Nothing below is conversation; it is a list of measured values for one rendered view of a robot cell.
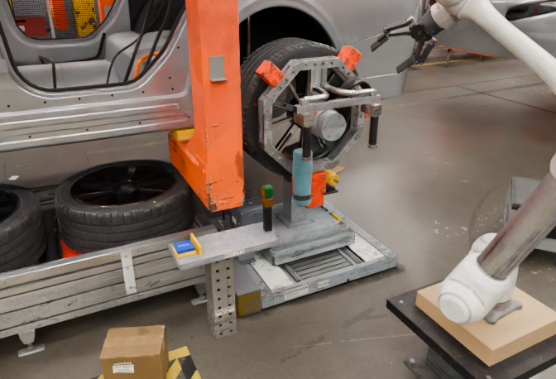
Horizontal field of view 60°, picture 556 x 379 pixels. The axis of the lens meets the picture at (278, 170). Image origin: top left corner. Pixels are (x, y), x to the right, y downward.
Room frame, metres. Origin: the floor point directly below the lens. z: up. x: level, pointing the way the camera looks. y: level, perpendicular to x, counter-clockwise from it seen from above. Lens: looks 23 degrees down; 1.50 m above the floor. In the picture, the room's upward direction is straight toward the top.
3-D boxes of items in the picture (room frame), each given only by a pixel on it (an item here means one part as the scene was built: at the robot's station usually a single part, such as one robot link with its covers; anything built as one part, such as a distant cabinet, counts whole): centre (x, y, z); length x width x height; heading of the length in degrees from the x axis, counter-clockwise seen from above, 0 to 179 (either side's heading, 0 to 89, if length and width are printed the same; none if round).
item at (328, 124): (2.11, -0.20, 0.85); 0.21 x 0.14 x 0.14; 26
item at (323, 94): (2.02, -0.13, 1.03); 0.19 x 0.18 x 0.11; 26
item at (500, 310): (1.45, -0.78, 0.40); 0.22 x 0.18 x 0.06; 122
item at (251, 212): (2.29, 0.20, 0.26); 0.42 x 0.18 x 0.35; 26
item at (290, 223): (2.33, -0.09, 0.32); 0.40 x 0.30 x 0.28; 116
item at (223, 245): (1.73, 0.22, 0.44); 0.43 x 0.17 x 0.03; 116
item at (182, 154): (2.25, 0.40, 0.69); 0.52 x 0.17 x 0.35; 26
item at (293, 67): (2.18, -0.17, 0.85); 0.54 x 0.07 x 0.54; 116
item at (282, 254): (2.34, -0.12, 0.13); 0.50 x 0.36 x 0.10; 116
